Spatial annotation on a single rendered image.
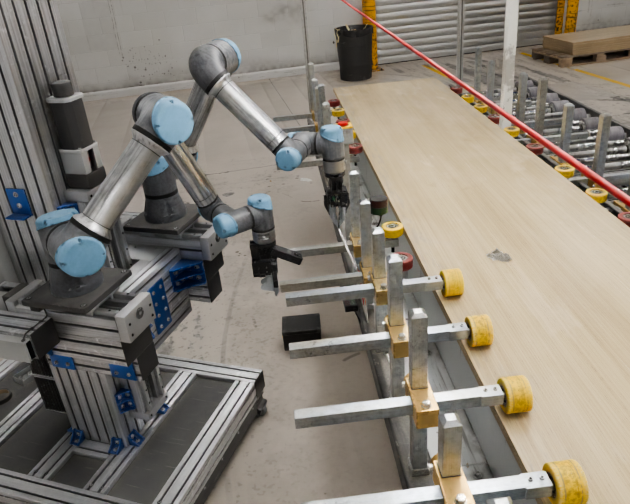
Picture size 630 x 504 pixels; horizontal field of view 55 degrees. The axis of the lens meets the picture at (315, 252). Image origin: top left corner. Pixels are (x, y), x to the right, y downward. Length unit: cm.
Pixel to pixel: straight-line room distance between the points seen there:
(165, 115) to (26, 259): 80
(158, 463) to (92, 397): 34
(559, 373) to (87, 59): 881
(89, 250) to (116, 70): 815
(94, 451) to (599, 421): 181
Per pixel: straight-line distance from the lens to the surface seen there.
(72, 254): 164
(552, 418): 148
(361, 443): 265
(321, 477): 253
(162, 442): 251
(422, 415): 136
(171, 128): 164
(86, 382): 238
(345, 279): 204
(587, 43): 946
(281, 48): 971
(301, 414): 137
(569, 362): 164
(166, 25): 958
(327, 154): 201
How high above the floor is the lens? 188
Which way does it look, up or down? 28 degrees down
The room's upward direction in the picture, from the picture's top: 5 degrees counter-clockwise
